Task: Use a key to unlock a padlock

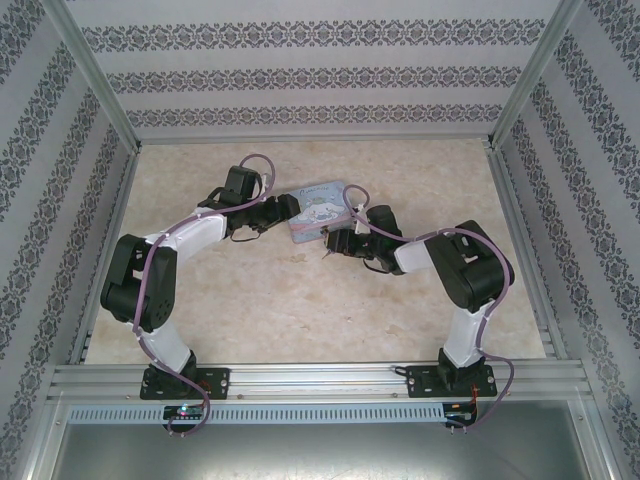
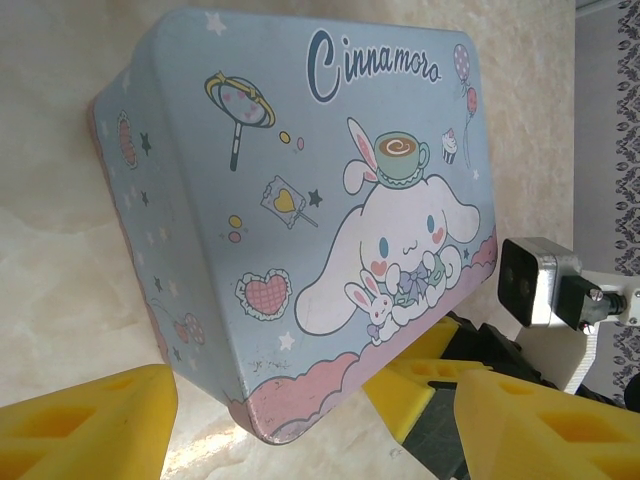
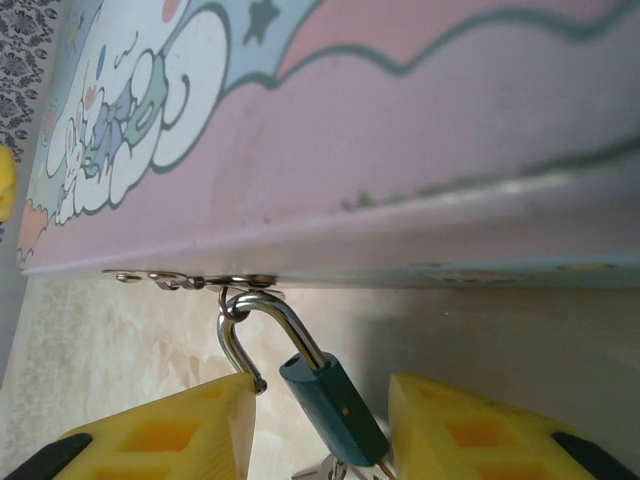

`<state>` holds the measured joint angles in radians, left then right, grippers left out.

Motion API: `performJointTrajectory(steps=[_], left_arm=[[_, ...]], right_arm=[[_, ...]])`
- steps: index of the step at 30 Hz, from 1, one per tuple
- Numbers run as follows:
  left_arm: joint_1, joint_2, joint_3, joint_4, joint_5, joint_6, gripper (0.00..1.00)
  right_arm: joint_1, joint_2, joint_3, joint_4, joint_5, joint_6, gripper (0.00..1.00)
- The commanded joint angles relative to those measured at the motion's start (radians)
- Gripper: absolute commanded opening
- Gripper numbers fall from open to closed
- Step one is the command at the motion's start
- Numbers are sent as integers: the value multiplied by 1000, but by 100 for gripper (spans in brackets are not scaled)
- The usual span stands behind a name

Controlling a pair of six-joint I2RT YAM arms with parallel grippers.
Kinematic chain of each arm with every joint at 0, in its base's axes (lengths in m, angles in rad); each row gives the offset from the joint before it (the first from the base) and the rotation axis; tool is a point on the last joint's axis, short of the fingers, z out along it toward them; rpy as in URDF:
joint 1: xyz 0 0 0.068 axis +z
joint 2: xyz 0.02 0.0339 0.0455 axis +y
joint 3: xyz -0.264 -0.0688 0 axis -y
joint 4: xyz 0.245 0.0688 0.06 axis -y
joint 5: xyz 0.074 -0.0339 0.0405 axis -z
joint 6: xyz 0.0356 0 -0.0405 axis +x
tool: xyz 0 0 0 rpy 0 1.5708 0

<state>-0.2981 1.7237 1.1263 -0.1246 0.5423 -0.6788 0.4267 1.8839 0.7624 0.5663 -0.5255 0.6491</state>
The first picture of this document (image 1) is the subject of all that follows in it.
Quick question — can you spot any small controller board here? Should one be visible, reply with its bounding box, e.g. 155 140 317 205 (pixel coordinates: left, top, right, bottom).
162 403 207 421
444 401 480 420

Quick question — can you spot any grey metal panel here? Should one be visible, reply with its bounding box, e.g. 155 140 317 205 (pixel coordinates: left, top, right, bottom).
29 399 619 480

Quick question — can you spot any white slotted cable duct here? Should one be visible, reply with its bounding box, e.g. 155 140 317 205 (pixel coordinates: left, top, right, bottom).
67 402 450 426

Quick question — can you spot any aluminium frame post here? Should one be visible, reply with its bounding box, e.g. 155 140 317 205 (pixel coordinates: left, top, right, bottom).
40 0 142 152
485 0 585 150

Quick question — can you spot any aluminium mounting rail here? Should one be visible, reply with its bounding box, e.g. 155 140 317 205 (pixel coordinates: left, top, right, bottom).
47 358 587 402

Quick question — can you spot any aluminium side frame rail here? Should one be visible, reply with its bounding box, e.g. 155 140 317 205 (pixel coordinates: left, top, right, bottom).
67 147 144 369
485 144 571 362

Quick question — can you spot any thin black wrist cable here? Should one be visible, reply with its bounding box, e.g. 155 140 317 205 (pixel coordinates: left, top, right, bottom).
363 254 397 276
229 226 272 245

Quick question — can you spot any short aluminium frame rail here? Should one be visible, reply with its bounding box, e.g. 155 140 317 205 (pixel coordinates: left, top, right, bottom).
133 130 497 147

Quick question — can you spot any light blue zipper pouch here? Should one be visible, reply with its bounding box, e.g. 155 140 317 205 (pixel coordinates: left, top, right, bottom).
286 180 354 247

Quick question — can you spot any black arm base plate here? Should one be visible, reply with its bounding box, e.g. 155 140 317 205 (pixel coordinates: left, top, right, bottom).
404 363 499 400
139 366 233 402

